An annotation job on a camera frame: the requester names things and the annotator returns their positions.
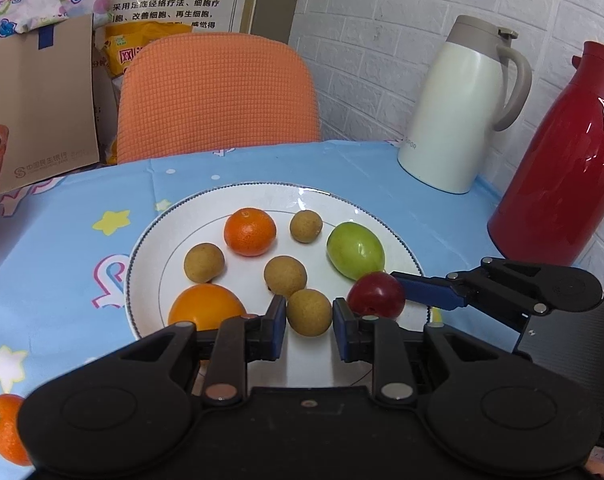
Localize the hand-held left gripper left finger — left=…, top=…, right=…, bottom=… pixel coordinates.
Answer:
left=122, top=295, right=287, bottom=407

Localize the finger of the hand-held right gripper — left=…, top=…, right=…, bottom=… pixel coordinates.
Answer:
left=391, top=256, right=558, bottom=316

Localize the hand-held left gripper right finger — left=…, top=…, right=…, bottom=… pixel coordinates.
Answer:
left=332, top=297, right=483, bottom=404

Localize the brown longan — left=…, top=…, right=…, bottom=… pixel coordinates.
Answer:
left=184, top=243, right=226, bottom=283
left=264, top=255, right=308, bottom=298
left=287, top=288, right=333, bottom=336
left=289, top=210, right=325, bottom=244

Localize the red plum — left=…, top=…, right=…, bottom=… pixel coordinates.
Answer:
left=347, top=271, right=407, bottom=320

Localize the large orange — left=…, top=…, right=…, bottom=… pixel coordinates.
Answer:
left=168, top=283, right=247, bottom=332

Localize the oval green jujube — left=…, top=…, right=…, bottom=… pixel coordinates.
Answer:
left=326, top=222, right=385, bottom=281

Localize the mandarin orange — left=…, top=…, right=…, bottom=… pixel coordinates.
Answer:
left=0, top=393, right=32, bottom=467
left=224, top=207, right=277, bottom=257

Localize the white plate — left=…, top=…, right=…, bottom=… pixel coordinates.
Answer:
left=124, top=182, right=430, bottom=343

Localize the red thermos jug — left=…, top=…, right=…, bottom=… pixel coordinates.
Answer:
left=487, top=41, right=604, bottom=267

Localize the white thermos jug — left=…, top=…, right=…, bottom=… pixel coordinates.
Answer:
left=398, top=15, right=533, bottom=195

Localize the blue printed tablecloth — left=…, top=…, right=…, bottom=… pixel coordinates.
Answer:
left=0, top=140, right=513, bottom=467

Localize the orange chair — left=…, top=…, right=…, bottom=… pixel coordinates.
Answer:
left=116, top=32, right=323, bottom=163

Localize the yellow plastic bag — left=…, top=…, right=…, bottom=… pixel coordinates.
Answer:
left=94, top=22, right=203, bottom=166

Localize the brown cardboard box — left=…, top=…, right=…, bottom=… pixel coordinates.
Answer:
left=0, top=14, right=102, bottom=196

